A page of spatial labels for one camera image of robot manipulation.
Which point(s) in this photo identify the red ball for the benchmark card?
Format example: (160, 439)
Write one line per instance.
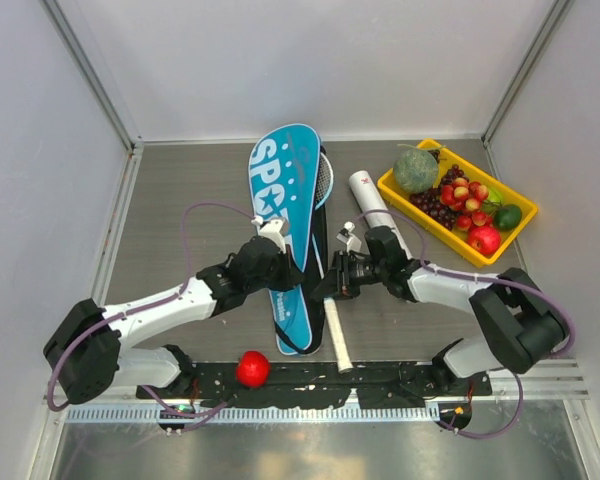
(253, 369)

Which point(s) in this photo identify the blue badminton racket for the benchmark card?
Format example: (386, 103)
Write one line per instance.
(343, 360)
(324, 180)

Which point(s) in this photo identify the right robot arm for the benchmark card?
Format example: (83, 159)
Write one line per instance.
(518, 326)

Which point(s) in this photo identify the green melon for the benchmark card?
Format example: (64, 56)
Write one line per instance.
(415, 170)

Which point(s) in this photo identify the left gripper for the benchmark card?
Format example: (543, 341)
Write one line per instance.
(292, 276)

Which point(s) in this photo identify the white cable duct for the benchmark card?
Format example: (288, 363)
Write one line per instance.
(151, 413)

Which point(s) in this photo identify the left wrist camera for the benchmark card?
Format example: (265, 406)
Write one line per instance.
(274, 229)

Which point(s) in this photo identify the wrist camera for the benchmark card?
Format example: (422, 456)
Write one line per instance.
(274, 229)
(348, 238)

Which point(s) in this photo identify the red apple in tray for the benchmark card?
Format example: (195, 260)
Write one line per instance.
(485, 240)

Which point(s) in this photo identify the white shuttlecock tube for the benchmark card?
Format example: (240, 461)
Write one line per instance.
(369, 200)

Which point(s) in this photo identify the blue racket bag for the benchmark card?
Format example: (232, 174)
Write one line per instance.
(283, 174)

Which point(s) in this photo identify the dark grape bunch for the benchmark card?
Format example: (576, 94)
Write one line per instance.
(439, 202)

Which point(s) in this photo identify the black front rail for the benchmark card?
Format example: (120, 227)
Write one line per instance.
(319, 385)

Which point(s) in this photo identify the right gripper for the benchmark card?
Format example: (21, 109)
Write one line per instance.
(341, 282)

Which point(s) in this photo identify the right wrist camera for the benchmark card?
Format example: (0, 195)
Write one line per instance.
(348, 238)

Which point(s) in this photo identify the red cherry cluster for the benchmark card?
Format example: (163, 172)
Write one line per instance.
(465, 204)

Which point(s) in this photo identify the green lime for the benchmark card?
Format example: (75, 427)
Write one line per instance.
(507, 217)

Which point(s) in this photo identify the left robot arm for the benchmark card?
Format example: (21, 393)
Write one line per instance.
(87, 350)

